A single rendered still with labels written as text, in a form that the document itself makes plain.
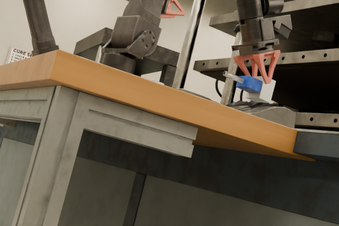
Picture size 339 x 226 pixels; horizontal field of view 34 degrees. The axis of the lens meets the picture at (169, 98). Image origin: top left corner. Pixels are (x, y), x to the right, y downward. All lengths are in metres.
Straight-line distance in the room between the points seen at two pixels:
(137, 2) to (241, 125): 0.37
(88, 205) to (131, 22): 0.67
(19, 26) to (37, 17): 7.11
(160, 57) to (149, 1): 5.16
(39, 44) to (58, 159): 0.89
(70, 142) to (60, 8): 8.17
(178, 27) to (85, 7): 1.62
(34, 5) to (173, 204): 0.72
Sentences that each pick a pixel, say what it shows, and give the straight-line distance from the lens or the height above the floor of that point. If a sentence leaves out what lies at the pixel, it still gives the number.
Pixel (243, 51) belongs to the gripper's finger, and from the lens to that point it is 1.32.
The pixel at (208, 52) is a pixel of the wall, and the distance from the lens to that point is 9.65.
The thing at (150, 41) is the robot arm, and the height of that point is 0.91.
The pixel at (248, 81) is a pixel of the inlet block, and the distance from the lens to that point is 1.30.
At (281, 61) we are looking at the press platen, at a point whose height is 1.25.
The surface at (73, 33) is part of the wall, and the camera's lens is 8.88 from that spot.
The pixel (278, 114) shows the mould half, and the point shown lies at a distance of 1.52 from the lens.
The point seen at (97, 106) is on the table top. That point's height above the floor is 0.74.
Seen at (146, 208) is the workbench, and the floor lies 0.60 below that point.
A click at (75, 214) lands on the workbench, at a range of 1.65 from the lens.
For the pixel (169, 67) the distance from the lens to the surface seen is 6.26.
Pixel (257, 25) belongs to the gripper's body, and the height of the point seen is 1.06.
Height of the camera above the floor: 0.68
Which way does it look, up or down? 8 degrees up
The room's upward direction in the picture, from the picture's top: 14 degrees clockwise
